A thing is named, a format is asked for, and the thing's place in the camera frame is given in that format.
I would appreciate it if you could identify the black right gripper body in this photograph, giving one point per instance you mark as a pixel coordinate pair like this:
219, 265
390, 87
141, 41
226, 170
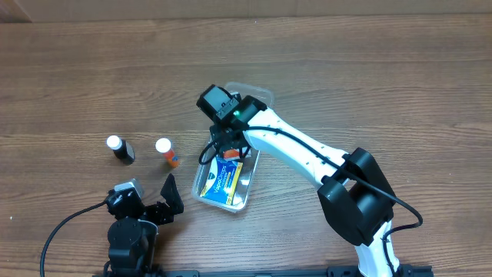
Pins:
229, 143

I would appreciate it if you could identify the red white medicine box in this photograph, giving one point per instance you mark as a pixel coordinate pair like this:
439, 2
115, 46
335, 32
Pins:
236, 154

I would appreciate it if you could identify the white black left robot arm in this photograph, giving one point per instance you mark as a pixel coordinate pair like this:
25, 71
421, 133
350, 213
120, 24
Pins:
133, 236

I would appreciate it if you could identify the blue yellow VapoDrops packet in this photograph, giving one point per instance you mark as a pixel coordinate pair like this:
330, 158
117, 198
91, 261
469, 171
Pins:
222, 180

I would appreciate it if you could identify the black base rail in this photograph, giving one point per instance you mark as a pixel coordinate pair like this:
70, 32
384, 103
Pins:
331, 271

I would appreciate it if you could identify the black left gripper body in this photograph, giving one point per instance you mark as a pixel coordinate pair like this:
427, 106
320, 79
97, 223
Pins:
154, 211

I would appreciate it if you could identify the dark bottle white cap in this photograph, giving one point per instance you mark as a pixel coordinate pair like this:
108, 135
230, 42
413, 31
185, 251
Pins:
121, 148

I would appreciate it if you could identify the orange tube white cap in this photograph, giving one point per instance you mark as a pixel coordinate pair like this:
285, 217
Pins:
164, 146

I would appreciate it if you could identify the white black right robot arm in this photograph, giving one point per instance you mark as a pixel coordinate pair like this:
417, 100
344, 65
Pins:
355, 196

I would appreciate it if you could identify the clear plastic container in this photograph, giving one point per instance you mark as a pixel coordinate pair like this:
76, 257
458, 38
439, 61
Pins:
243, 187

